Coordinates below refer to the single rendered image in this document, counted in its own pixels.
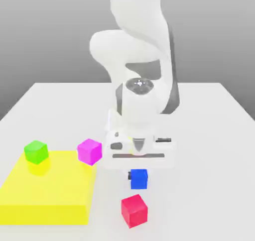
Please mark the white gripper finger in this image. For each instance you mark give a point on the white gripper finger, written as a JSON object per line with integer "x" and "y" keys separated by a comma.
{"x": 129, "y": 175}

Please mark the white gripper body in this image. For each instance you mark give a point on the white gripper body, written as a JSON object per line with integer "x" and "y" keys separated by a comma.
{"x": 139, "y": 161}

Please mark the small blue cube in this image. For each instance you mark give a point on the small blue cube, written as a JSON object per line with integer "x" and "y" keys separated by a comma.
{"x": 139, "y": 178}

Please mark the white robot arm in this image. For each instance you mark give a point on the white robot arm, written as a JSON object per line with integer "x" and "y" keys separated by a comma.
{"x": 137, "y": 45}

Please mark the small red cube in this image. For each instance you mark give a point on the small red cube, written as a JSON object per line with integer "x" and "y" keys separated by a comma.
{"x": 134, "y": 211}

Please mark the small magenta cube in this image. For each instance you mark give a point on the small magenta cube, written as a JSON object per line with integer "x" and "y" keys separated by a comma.
{"x": 89, "y": 151}

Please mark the small green cube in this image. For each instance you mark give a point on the small green cube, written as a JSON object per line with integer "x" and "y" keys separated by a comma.
{"x": 36, "y": 151}

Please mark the large yellow box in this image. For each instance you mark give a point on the large yellow box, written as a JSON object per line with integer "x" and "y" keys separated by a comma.
{"x": 49, "y": 189}

